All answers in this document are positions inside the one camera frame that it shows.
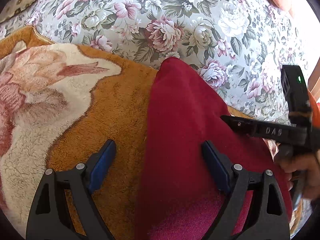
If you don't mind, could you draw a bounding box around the person's right hand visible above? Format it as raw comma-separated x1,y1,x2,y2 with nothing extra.
274,151,320,201

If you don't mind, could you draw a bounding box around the floral grey bed sheet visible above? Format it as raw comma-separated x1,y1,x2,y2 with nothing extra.
1,0,319,124

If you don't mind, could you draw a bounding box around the orange cream floral fleece blanket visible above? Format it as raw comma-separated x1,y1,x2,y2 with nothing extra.
1,27,252,239

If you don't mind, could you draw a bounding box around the dark red knit sweater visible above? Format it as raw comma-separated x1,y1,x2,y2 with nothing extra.
135,57,292,239

